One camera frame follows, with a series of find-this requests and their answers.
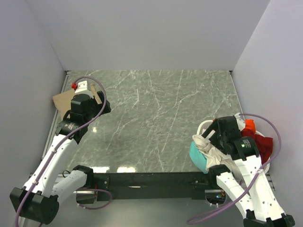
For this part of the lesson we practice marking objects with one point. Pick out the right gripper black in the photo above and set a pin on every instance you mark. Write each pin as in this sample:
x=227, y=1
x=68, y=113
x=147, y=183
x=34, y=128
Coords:
x=212, y=139

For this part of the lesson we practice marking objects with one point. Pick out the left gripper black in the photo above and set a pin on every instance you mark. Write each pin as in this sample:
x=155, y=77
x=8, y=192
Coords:
x=99, y=107

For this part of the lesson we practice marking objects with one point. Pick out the cream white t shirt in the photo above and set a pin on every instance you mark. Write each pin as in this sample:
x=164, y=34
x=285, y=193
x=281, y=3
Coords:
x=213, y=155

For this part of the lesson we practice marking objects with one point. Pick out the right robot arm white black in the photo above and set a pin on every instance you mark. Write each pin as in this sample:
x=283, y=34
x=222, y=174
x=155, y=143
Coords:
x=257, y=202

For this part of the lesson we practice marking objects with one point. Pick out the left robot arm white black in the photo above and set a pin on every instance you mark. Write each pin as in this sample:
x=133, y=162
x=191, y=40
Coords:
x=40, y=197

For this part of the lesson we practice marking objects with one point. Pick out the white perforated laundry basket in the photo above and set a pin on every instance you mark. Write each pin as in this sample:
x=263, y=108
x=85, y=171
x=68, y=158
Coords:
x=245, y=146

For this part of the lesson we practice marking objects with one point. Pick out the folded tan t shirt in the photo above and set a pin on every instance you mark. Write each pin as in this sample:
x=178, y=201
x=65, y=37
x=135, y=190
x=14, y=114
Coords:
x=62, y=101

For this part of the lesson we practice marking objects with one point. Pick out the orange t shirt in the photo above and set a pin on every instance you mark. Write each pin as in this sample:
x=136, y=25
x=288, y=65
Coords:
x=249, y=128

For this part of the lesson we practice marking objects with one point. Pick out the teal t shirt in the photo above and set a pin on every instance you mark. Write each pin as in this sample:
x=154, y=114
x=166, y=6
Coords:
x=197, y=158

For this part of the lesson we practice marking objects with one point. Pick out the dark red t shirt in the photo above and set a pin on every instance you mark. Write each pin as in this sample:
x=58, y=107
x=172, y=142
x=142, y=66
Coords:
x=264, y=144

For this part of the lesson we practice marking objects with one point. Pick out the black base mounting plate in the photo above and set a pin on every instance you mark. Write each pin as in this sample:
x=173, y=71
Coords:
x=173, y=185

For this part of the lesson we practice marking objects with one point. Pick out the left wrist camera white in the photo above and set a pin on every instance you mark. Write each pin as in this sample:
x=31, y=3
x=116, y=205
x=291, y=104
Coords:
x=81, y=88

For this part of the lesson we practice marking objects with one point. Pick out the aluminium frame rail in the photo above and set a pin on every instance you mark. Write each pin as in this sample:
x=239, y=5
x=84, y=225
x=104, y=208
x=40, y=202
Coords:
x=53, y=124

